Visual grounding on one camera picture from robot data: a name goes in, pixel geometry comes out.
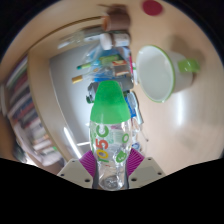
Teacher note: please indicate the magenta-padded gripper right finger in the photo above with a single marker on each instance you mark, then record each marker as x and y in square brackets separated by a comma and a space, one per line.
[145, 171]

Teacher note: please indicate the clear bottle with green cap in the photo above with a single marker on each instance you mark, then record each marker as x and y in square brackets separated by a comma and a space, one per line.
[110, 133]

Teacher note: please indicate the wooden shelf unit with books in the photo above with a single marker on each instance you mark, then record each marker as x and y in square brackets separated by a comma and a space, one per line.
[26, 113]

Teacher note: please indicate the slim green-capped bottle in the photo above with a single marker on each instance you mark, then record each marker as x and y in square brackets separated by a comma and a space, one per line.
[100, 61]

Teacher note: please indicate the tall clear glass bottle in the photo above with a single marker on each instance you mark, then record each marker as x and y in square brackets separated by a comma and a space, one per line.
[80, 36]

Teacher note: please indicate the blue and white box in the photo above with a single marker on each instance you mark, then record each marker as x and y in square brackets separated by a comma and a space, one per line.
[133, 105]

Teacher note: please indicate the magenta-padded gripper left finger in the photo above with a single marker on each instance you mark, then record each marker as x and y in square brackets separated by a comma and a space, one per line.
[75, 171]

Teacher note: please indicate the white mug with green rim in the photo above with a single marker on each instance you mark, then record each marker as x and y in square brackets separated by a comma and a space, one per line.
[156, 73]

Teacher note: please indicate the grey shaker bottle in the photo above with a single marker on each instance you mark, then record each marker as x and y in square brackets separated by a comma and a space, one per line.
[127, 86]

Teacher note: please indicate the flat round red coaster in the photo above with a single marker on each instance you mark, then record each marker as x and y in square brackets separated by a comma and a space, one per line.
[152, 7]

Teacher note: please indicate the brown cup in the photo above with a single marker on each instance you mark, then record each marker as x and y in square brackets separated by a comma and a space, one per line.
[116, 21]

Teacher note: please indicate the brown jar with white lid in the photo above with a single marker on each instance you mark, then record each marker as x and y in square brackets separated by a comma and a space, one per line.
[115, 40]

